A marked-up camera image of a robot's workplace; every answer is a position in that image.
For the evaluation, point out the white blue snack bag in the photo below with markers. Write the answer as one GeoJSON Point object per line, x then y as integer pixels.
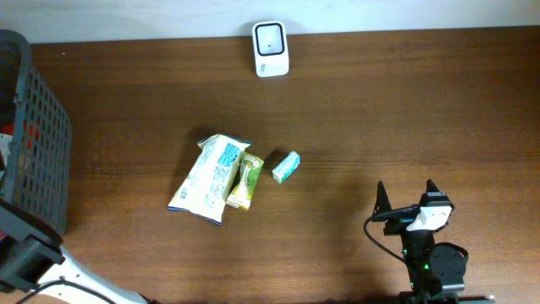
{"type": "Point", "coordinates": [206, 187]}

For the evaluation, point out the green tissue pack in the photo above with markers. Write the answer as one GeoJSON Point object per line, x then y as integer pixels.
{"type": "Point", "coordinates": [286, 167]}

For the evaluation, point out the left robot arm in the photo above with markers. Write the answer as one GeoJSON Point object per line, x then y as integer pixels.
{"type": "Point", "coordinates": [33, 260]}

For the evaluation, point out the white barcode scanner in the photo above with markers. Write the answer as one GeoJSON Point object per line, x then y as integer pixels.
{"type": "Point", "coordinates": [270, 46]}

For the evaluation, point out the green yellow snack packet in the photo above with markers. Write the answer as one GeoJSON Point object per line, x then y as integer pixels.
{"type": "Point", "coordinates": [241, 195]}

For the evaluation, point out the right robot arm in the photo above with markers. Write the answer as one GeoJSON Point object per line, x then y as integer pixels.
{"type": "Point", "coordinates": [436, 270]}

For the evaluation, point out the grey plastic mesh basket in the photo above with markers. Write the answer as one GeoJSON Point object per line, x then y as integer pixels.
{"type": "Point", "coordinates": [37, 170]}

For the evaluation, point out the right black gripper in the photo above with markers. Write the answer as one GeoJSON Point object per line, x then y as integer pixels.
{"type": "Point", "coordinates": [396, 225]}

